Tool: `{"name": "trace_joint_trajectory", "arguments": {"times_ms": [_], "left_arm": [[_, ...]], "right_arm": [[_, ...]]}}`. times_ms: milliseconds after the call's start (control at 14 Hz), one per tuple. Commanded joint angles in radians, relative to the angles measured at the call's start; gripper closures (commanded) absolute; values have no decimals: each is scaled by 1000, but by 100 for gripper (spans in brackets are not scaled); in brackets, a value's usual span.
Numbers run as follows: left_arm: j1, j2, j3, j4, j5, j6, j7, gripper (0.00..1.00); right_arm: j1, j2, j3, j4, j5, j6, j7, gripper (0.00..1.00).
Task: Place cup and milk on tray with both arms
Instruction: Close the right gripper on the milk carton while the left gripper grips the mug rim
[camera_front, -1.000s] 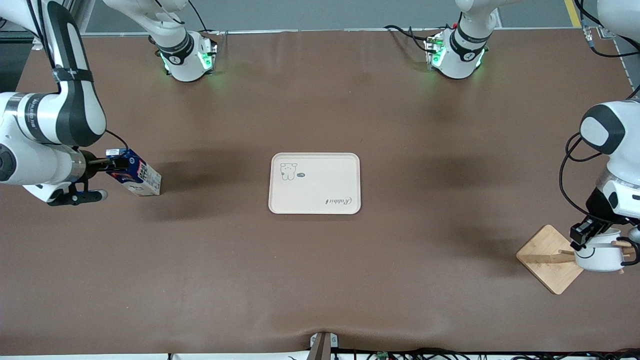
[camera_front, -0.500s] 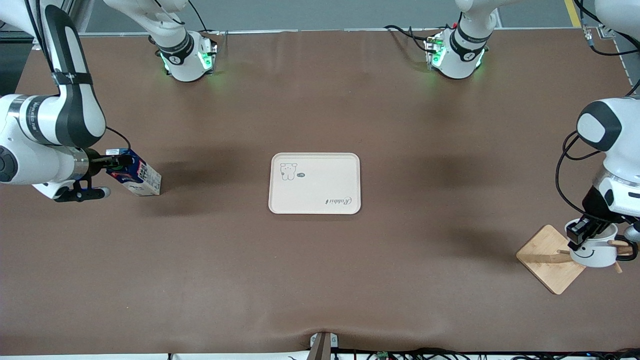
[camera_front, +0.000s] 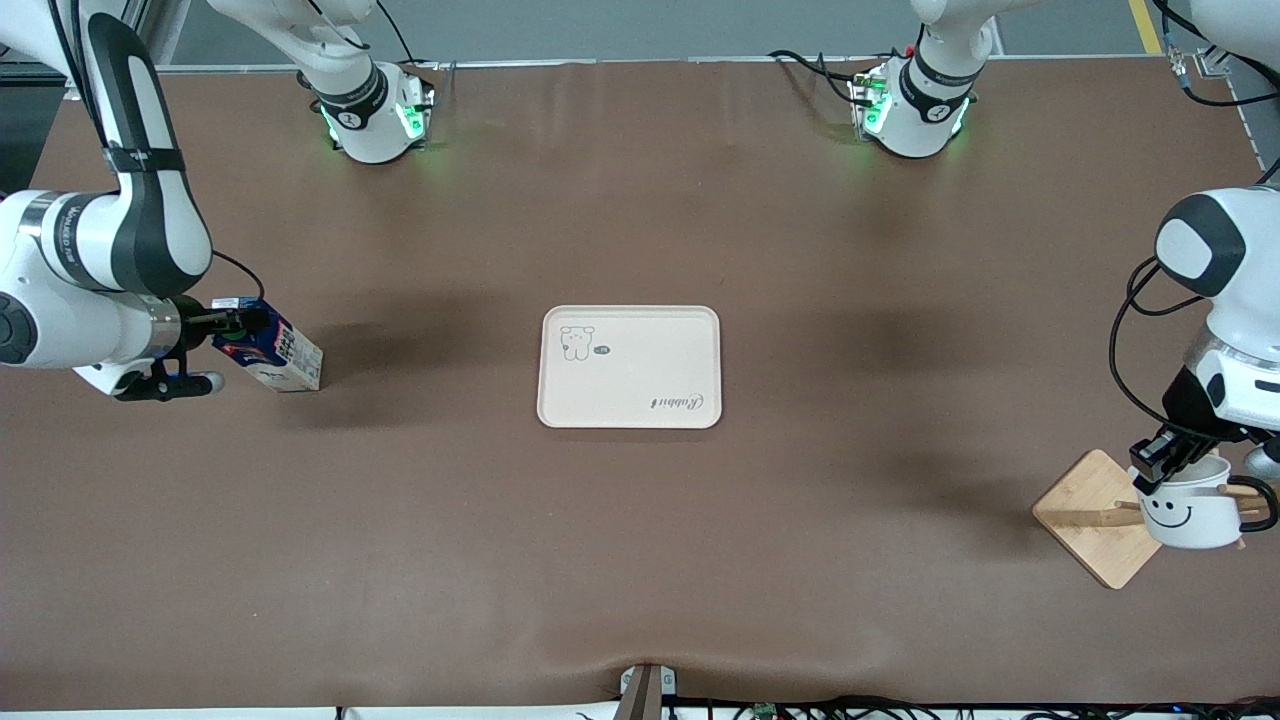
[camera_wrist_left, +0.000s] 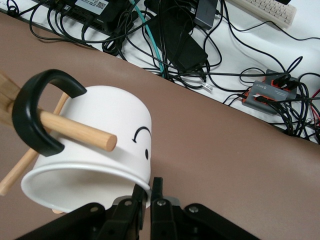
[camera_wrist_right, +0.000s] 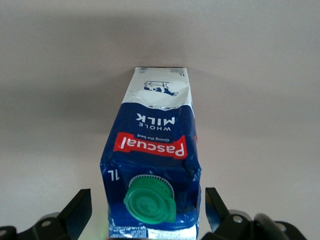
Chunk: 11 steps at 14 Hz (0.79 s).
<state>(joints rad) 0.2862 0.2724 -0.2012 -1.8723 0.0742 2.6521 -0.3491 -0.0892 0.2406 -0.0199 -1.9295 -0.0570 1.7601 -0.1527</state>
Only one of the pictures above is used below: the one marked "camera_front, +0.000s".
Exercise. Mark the blue milk carton green cap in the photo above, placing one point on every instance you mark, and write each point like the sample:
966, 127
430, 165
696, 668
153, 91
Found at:
290, 360

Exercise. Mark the bamboo mug rack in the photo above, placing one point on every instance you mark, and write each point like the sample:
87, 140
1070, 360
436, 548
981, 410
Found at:
1090, 520

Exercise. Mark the small green circuit board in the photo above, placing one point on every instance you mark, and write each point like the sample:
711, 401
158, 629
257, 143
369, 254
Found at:
767, 711

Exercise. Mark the brown table mat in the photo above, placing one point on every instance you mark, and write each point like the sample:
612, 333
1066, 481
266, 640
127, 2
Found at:
640, 550

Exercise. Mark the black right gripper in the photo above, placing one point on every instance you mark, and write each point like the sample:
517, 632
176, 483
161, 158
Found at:
200, 321

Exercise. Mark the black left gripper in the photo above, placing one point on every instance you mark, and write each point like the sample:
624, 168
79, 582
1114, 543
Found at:
1187, 401

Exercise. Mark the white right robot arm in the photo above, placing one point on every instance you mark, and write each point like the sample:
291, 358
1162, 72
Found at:
150, 230

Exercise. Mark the white rabbit print tray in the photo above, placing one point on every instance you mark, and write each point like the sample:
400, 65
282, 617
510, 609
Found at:
640, 370

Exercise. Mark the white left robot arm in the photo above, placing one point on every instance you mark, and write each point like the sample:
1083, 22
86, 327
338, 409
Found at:
925, 110

